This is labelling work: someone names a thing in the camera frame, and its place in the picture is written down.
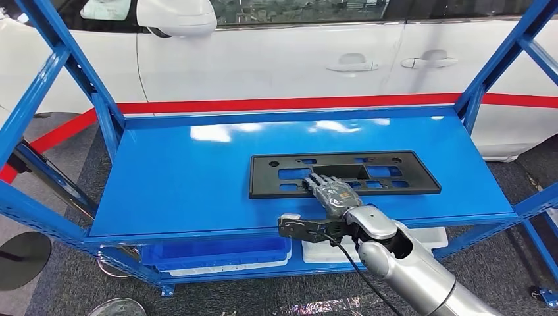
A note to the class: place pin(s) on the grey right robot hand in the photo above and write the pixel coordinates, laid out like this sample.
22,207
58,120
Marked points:
335,196

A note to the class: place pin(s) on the black plastic plate part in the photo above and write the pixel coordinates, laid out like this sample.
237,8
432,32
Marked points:
392,183

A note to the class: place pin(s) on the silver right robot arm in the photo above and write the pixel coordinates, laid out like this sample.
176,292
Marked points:
410,266

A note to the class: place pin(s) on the blue metal shelf rack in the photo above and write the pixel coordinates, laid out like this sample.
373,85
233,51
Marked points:
261,174

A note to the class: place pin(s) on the white plastic bin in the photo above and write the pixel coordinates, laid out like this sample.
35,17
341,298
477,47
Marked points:
226,269
322,253

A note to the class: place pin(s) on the red barrier band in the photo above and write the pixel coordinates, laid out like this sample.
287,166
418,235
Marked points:
279,104

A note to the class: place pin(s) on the crumpled clear plastic film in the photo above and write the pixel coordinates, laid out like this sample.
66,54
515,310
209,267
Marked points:
318,306

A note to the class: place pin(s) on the blue plastic bin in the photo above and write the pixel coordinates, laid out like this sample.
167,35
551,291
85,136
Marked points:
213,253

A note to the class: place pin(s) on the white car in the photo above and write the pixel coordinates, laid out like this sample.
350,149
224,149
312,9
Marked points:
270,61

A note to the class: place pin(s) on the round silver disc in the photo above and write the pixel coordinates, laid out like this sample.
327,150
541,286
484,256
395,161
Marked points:
117,307

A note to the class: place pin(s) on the chrome stanchion pole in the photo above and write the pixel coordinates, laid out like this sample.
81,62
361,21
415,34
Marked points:
52,183

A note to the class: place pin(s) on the round black stand base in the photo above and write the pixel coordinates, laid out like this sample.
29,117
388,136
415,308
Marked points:
22,261

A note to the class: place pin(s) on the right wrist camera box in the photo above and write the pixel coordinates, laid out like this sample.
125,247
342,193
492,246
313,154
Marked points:
305,227

